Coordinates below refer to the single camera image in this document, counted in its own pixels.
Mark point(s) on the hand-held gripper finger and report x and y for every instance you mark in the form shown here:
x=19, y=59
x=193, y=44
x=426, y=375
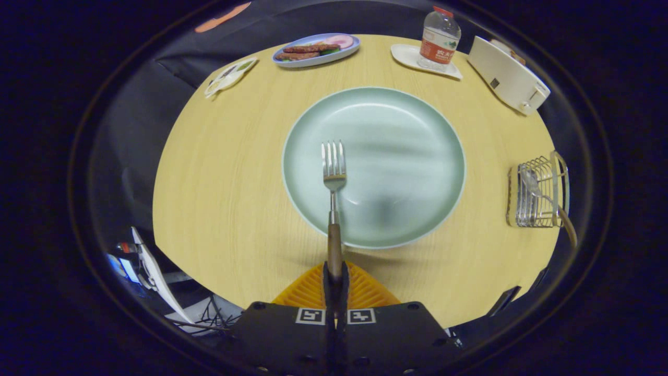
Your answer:
x=343, y=334
x=330, y=334

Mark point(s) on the white board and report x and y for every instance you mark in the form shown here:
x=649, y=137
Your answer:
x=156, y=282

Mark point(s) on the pale green plate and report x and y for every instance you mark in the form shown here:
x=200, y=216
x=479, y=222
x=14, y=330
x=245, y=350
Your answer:
x=396, y=156

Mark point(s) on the lit screen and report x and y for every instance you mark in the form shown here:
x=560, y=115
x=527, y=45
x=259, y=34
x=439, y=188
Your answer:
x=122, y=269

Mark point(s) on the blue oval plate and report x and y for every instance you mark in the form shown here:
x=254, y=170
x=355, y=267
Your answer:
x=313, y=61

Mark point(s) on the white divided sauce dish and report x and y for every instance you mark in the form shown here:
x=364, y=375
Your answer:
x=229, y=75

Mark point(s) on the brown meat piece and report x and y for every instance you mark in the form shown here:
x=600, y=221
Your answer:
x=313, y=48
x=295, y=56

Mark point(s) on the white square coaster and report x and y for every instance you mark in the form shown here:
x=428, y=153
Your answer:
x=404, y=55

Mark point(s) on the pink ham slice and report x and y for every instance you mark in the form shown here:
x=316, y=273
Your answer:
x=340, y=40

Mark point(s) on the white toaster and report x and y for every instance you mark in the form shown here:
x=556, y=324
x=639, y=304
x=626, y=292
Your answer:
x=506, y=78

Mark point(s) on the clear plastic water bottle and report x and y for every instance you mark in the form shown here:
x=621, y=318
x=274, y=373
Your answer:
x=438, y=44

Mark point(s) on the brown toast slices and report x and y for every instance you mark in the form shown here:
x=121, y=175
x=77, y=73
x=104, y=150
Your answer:
x=509, y=51

